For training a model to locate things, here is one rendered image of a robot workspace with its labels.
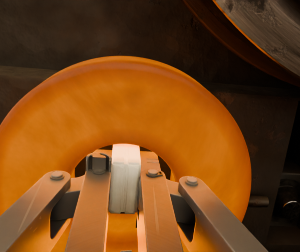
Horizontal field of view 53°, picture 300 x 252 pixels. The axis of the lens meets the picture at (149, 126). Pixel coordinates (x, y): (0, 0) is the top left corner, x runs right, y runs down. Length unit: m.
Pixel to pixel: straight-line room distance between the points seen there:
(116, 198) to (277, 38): 0.13
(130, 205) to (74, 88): 0.07
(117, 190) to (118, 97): 0.05
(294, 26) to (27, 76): 0.22
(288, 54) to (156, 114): 0.09
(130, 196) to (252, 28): 0.12
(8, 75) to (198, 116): 0.20
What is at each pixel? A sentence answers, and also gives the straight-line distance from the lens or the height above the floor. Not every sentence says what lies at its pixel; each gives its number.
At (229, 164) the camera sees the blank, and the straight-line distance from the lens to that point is 0.18.
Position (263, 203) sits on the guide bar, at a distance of 0.35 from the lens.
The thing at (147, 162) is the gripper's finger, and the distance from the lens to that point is 0.17.
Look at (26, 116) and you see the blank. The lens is 0.17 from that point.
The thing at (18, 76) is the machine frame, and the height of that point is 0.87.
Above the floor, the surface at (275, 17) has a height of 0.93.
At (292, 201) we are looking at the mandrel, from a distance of 0.40.
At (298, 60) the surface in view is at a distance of 0.22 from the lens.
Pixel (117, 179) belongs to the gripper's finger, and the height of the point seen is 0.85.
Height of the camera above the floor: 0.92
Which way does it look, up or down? 16 degrees down
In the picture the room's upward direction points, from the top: 5 degrees clockwise
